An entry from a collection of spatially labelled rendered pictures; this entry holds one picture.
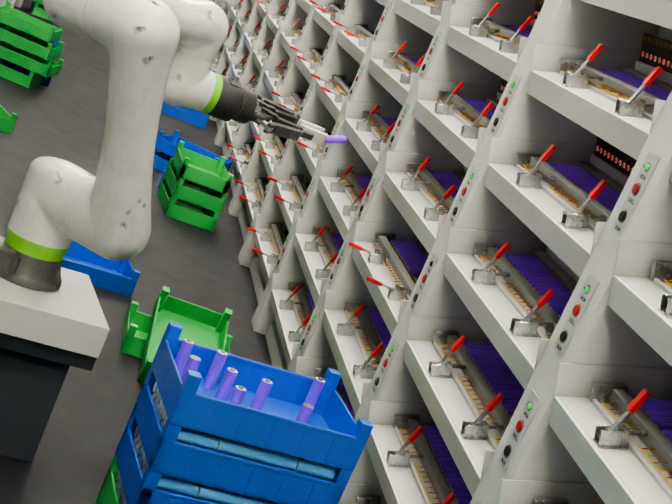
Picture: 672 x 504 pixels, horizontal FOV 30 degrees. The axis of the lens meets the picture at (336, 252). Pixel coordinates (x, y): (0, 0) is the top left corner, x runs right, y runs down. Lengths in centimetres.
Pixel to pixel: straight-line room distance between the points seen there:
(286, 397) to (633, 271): 62
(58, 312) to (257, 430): 73
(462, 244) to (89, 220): 72
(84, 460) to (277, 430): 95
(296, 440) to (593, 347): 45
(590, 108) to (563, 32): 37
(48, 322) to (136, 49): 57
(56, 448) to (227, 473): 92
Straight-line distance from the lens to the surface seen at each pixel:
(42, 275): 255
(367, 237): 316
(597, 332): 181
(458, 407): 222
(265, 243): 439
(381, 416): 256
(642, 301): 169
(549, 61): 243
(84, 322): 247
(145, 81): 227
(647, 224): 179
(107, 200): 239
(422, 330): 250
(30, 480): 260
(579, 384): 183
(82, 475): 268
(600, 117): 205
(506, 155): 244
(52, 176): 250
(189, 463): 186
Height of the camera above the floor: 118
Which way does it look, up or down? 13 degrees down
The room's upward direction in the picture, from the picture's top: 24 degrees clockwise
